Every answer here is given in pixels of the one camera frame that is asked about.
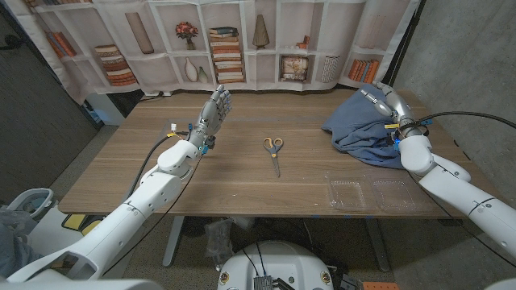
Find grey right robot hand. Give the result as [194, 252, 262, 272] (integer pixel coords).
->
[360, 80, 424, 140]

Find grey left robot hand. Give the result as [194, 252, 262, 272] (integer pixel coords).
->
[187, 83, 233, 150]

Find blue hoodie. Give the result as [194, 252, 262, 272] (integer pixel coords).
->
[321, 83, 408, 170]

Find clear plastic clamshell container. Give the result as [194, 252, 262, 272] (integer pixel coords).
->
[325, 172, 420, 213]

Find black backdrop stand pole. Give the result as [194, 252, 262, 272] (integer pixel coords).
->
[378, 0, 427, 89]

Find printed bookshelf backdrop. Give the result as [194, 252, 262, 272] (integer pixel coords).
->
[3, 0, 422, 105]

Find white box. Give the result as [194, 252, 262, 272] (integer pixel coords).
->
[85, 92, 126, 126]

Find clear plastic bag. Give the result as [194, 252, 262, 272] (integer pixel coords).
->
[204, 219, 235, 259]

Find grey metal table leg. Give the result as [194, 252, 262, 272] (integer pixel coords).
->
[364, 217, 391, 273]
[162, 216, 185, 268]

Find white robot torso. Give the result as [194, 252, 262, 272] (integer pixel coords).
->
[217, 240, 335, 290]

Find dark perforated metal partition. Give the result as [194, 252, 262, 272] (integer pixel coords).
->
[0, 7, 100, 205]

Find orange box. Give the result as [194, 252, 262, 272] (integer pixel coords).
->
[362, 281, 400, 290]

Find white grey plastic bin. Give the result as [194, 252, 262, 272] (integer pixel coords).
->
[6, 187, 56, 222]

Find person in blue jeans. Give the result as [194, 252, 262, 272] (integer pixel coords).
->
[0, 207, 44, 279]

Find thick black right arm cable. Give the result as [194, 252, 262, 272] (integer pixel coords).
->
[397, 110, 516, 135]

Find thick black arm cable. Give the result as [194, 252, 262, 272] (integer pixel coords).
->
[397, 110, 516, 135]
[126, 131, 190, 199]

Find yellow grey handled scissors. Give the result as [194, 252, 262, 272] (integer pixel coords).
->
[263, 137, 285, 178]

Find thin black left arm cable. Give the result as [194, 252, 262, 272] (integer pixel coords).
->
[100, 155, 202, 276]

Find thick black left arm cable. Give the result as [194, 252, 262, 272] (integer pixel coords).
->
[126, 131, 190, 199]

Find black door handle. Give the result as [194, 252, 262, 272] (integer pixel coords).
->
[0, 34, 25, 52]

